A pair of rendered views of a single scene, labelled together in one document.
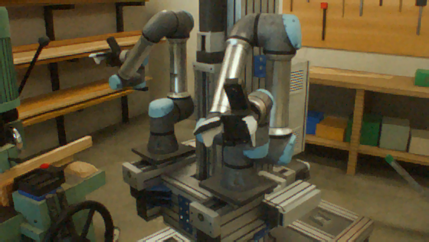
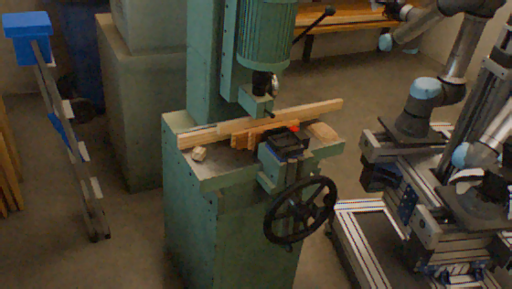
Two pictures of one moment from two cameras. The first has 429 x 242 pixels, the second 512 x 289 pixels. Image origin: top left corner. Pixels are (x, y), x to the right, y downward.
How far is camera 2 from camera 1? 0.29 m
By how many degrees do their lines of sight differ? 30
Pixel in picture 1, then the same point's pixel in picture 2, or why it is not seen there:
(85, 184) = (323, 150)
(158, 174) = (396, 154)
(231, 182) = (470, 204)
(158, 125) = (416, 106)
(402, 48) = not seen: outside the picture
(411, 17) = not seen: outside the picture
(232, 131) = (492, 188)
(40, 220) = (276, 177)
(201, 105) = (473, 105)
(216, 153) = not seen: hidden behind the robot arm
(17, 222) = (256, 169)
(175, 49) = (469, 27)
